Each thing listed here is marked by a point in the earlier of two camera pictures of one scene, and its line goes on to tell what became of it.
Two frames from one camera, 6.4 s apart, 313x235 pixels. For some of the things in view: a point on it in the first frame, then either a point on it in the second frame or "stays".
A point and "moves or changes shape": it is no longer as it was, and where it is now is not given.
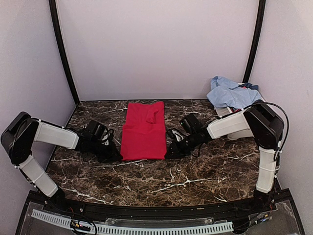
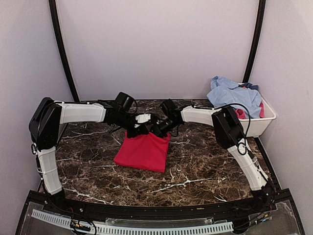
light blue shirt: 226,92 stays
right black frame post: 256,42 stays
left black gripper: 112,155 to 142,129
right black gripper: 177,152 to 156,129
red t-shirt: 143,136 moves or changes shape
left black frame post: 56,24 stays
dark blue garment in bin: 248,85 stays
